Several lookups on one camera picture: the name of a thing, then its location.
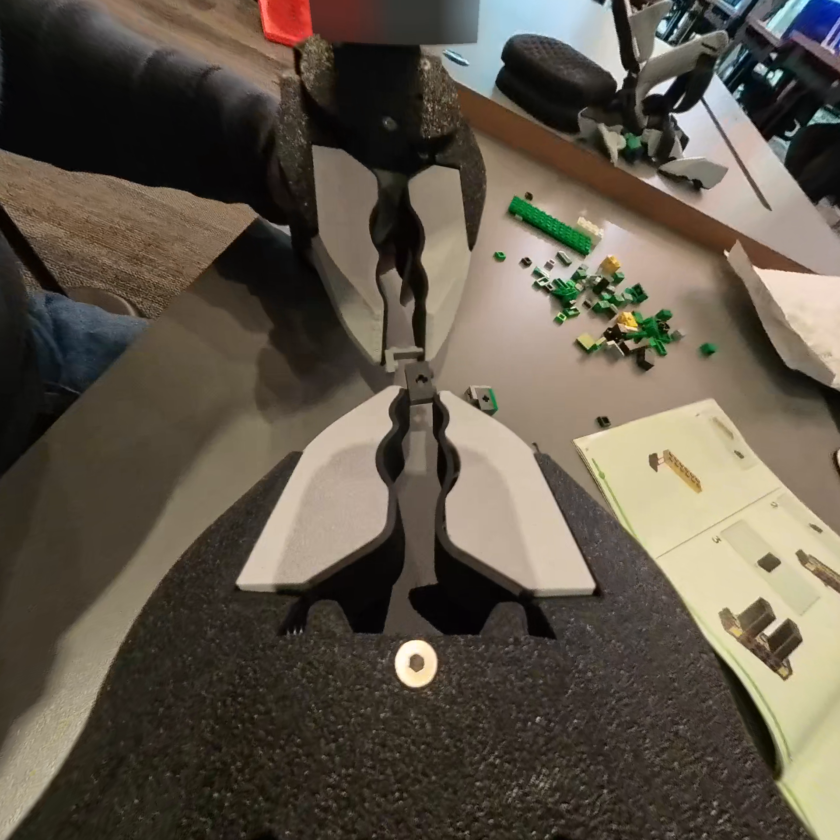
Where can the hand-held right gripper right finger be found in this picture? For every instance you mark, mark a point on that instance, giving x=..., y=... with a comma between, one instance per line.
x=512, y=512

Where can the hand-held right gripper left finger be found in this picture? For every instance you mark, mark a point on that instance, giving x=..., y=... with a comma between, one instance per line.
x=321, y=512

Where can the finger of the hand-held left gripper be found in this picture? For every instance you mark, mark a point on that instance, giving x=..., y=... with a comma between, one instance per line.
x=446, y=236
x=341, y=262

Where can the light grey toy brick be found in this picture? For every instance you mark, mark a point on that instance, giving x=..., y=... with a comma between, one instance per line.
x=397, y=359

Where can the dark grey toy brick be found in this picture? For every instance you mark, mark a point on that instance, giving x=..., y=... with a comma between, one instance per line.
x=420, y=387

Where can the person's left forearm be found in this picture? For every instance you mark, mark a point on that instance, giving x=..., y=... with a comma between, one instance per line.
x=131, y=98

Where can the desk with wooden edge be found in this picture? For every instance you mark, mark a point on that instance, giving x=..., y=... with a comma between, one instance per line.
x=544, y=16

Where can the blue pen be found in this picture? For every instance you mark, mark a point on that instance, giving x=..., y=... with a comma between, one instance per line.
x=456, y=56

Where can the long green toy plate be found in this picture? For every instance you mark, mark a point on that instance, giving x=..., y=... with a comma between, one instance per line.
x=548, y=226

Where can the red object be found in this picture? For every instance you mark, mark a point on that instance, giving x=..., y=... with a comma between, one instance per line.
x=282, y=19

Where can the grey and green toy brick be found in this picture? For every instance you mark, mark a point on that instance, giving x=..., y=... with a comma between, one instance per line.
x=482, y=398

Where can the white toy brick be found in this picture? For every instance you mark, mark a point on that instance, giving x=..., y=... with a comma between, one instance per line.
x=590, y=228

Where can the black oval zip case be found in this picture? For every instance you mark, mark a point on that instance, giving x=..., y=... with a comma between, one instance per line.
x=538, y=105
x=558, y=62

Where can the light green toy brick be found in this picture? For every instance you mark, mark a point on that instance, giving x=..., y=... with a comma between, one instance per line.
x=586, y=342

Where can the pile of green toy bricks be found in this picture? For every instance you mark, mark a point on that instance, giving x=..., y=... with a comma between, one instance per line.
x=633, y=293

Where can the pale green instruction booklet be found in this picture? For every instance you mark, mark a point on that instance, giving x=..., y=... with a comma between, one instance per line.
x=709, y=512

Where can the person's blue jeans leg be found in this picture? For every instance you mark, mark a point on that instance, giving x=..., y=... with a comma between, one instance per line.
x=72, y=341

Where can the idle white black pistol-grip tool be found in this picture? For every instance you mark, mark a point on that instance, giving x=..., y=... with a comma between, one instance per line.
x=682, y=59
x=646, y=33

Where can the dark metal bar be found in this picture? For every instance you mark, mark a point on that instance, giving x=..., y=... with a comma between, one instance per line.
x=29, y=246

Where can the white paper bag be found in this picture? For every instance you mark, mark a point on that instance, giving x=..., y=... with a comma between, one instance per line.
x=787, y=315

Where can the person's black ribbed garment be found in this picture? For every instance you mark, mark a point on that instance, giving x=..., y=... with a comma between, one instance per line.
x=10, y=361

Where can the black office chair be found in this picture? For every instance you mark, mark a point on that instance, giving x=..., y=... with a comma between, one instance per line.
x=814, y=157

